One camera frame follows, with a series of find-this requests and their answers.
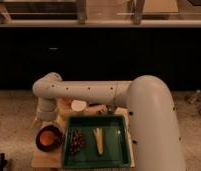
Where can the red apple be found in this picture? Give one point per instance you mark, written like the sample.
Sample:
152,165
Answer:
47,138

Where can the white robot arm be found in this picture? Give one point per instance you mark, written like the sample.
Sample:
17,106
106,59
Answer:
149,103

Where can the purple bowl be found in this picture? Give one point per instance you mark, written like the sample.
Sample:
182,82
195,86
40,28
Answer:
56,143

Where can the small white cup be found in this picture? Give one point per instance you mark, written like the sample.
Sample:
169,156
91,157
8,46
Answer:
78,106

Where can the yellow corn cob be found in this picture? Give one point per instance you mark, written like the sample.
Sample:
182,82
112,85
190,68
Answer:
98,133

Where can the dark grape bunch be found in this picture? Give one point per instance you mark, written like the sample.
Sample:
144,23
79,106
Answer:
77,142

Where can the green plastic tray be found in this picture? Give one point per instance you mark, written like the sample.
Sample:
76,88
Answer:
94,142

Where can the black object at floor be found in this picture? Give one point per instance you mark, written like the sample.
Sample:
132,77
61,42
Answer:
3,161

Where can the wooden shelf frame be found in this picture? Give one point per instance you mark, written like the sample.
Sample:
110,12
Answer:
101,13

